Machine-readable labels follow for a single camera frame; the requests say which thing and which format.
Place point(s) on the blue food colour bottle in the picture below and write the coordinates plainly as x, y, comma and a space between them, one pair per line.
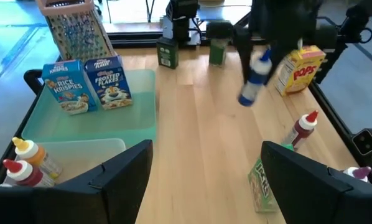
254, 84

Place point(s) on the green spice jar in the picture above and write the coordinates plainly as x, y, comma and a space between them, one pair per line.
217, 53

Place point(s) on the green Apple Jacks cereal box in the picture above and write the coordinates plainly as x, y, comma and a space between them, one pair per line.
260, 189

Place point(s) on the blue Frosted Flakes cereal box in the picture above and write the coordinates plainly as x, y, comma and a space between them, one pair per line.
109, 84

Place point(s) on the clear plastic bin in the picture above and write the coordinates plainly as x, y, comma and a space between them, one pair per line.
80, 155

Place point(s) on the black depth camera box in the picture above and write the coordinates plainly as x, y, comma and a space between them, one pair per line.
364, 142

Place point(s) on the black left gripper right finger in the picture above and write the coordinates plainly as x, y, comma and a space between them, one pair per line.
329, 202

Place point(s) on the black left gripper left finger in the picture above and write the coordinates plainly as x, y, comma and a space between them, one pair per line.
80, 202

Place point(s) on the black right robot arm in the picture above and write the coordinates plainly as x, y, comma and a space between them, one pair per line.
181, 9

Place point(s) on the violet food colour bottle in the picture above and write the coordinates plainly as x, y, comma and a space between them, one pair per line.
358, 172

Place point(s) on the translucent green plastic tray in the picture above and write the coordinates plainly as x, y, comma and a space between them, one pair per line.
120, 124

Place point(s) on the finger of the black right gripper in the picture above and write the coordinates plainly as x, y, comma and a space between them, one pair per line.
246, 56
280, 53

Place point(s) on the yellow Corn Pops cereal box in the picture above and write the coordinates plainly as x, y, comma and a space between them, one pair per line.
301, 71

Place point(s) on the blue Rice Krispies cereal box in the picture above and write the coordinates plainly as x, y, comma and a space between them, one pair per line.
67, 87

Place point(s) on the dark green small box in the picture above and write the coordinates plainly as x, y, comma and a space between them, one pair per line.
167, 53

